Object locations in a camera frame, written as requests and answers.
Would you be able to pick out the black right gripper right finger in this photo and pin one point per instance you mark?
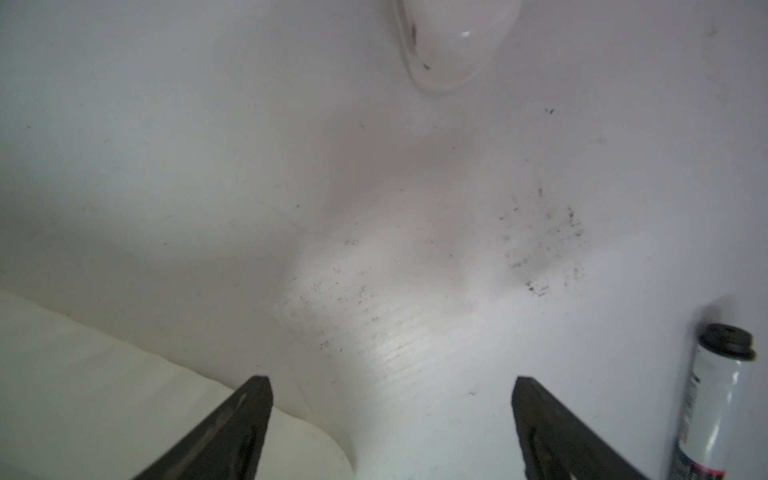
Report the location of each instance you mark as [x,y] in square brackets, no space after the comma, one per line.
[556,444]

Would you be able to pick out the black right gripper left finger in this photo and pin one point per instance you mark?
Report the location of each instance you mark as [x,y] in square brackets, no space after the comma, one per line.
[227,444]

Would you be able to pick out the white plastic storage box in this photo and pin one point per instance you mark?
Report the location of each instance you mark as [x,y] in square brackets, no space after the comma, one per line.
[79,404]

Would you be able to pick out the black marker pen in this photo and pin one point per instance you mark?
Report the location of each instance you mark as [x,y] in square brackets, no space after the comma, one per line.
[720,371]

